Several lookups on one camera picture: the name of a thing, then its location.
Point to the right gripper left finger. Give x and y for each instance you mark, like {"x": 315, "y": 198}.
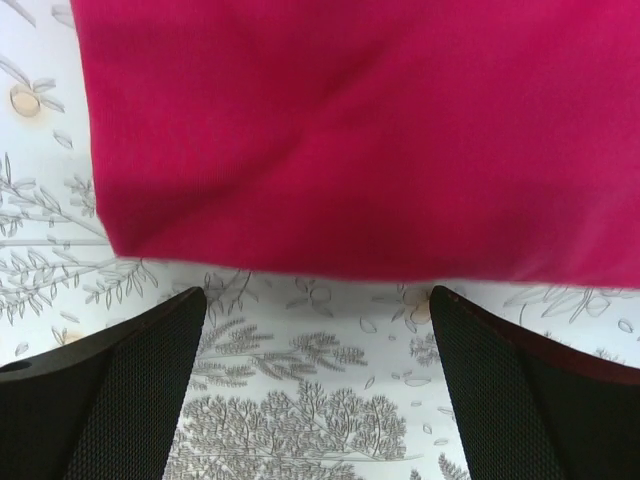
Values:
{"x": 105, "y": 406}

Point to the magenta t shirt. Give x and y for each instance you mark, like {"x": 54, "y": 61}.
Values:
{"x": 369, "y": 140}

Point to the floral table mat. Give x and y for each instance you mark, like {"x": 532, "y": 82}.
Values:
{"x": 296, "y": 376}

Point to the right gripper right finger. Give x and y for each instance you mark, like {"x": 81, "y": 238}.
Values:
{"x": 528, "y": 407}

